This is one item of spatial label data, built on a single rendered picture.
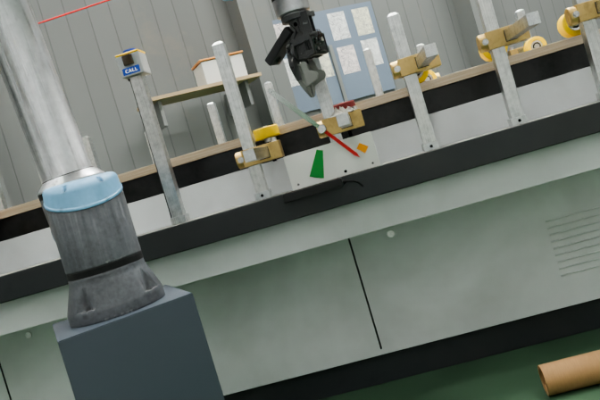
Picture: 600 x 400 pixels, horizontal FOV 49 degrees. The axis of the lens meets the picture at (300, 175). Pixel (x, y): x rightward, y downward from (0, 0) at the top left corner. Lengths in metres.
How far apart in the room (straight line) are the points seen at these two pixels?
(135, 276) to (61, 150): 0.35
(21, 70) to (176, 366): 0.70
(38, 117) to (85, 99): 4.83
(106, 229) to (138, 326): 0.19
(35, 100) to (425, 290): 1.30
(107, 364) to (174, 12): 5.62
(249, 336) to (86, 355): 1.03
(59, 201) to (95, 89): 5.07
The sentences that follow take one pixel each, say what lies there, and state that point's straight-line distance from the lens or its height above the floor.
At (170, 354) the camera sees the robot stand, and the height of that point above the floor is 0.50.
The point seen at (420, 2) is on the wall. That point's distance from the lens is 7.90.
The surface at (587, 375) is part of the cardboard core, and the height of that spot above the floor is 0.04.
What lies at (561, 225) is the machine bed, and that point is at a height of 0.35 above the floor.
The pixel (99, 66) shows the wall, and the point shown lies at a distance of 6.41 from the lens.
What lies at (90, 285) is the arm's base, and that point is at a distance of 1.31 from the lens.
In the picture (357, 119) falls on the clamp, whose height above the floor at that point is 0.84.
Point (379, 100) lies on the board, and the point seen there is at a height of 0.89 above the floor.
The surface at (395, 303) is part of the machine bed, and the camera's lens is 2.16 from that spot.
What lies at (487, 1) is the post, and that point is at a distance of 1.94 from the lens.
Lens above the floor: 0.79
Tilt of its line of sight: 2 degrees down
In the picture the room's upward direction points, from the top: 17 degrees counter-clockwise
